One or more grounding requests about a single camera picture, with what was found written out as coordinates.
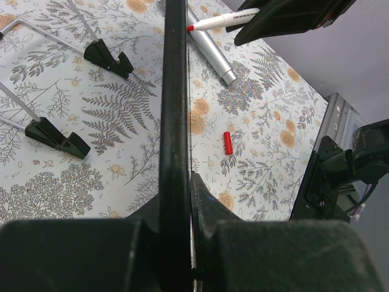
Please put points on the silver microphone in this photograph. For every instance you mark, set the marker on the silver microphone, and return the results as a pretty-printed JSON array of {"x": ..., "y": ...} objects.
[{"x": 216, "y": 59}]

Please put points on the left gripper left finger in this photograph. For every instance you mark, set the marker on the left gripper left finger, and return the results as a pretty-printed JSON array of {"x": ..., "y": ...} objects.
[{"x": 81, "y": 254}]

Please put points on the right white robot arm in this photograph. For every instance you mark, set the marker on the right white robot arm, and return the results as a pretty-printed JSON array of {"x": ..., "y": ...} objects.
[{"x": 367, "y": 161}]

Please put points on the red marker cap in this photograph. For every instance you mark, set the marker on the red marker cap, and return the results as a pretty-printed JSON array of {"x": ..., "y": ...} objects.
[{"x": 228, "y": 147}]

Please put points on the white marker pen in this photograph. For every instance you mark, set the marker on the white marker pen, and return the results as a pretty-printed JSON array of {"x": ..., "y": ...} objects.
[{"x": 224, "y": 20}]

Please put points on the floral patterned table mat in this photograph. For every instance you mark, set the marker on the floral patterned table mat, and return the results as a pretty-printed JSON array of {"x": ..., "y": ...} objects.
[{"x": 95, "y": 68}]

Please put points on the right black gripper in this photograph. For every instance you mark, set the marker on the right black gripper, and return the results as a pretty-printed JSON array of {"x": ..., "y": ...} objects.
[{"x": 277, "y": 18}]

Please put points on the black front mounting rail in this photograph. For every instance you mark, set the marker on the black front mounting rail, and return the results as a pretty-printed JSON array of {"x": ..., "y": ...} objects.
[{"x": 329, "y": 168}]

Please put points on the aluminium table frame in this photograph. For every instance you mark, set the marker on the aluminium table frame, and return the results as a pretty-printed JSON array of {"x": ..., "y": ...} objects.
[{"x": 340, "y": 121}]

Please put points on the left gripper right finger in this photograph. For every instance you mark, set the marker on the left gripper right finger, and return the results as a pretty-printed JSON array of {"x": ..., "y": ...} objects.
[{"x": 304, "y": 255}]

